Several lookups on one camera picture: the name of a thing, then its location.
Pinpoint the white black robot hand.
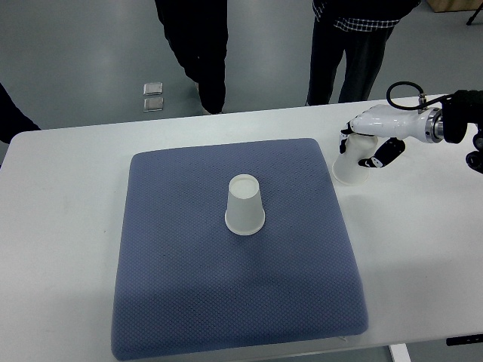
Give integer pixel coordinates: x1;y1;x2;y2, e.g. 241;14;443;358
339;105;444;168

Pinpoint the white paper cup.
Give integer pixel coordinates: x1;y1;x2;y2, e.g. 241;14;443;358
225;174;265;236
332;133;378;186

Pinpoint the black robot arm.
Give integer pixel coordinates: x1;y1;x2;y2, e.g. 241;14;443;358
441;90;482;173

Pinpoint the person in checked shirt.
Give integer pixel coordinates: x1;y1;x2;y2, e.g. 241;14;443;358
306;0;419;106

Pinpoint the brown cardboard box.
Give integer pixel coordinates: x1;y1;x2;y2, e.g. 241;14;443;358
426;0;481;13

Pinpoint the black tripod leg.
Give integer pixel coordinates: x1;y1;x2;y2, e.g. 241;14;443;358
466;8;481;26

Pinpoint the white paper cup on mat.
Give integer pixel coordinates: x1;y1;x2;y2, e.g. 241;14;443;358
225;174;265;236

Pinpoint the person in black trousers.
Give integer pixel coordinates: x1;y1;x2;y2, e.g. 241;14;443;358
155;1;229;114

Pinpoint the black table control panel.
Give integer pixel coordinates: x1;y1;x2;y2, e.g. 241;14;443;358
446;333;483;346

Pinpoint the white table leg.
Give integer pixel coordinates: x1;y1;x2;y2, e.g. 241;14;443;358
389;343;411;362

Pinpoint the lower silver floor plate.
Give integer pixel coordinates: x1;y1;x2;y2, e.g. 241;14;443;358
143;97;164;112

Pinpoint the silver floor plate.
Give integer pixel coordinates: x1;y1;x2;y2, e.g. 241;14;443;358
143;97;164;112
143;82;163;96

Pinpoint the upper silver floor plate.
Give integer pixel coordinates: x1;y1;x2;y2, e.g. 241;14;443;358
143;82;163;96

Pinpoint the blue quilted cushion mat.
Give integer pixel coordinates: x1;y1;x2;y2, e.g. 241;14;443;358
111;138;368;360

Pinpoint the dark-clothed person at left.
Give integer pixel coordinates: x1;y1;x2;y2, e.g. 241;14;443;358
0;85;41;144

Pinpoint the black looped cable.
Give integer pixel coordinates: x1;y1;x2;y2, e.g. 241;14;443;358
386;81;454;111

